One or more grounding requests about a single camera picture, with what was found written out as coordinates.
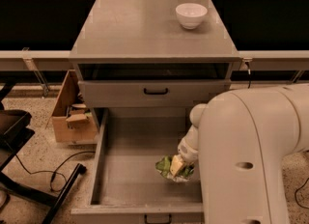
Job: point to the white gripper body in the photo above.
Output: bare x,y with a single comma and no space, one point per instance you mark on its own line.
186,151

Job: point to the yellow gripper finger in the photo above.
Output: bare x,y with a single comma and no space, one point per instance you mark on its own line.
176,165

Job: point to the green jalapeno chip bag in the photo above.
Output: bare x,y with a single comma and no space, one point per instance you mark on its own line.
163,168

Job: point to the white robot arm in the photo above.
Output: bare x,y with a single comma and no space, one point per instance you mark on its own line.
239,139

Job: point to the open grey middle drawer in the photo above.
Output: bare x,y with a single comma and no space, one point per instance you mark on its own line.
125,187

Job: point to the closed grey upper drawer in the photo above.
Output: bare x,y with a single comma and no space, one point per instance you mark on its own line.
150,93

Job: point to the grey drawer cabinet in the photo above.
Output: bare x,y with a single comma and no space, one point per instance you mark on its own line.
143,40

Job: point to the cardboard box with scraps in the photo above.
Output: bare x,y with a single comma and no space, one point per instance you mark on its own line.
72,120

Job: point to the white ceramic bowl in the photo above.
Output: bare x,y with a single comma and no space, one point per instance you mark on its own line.
190,15

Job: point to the black office chair base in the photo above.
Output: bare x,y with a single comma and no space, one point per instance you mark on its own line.
42,163

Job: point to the grey metal rail frame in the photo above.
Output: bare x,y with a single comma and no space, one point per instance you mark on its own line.
38,57

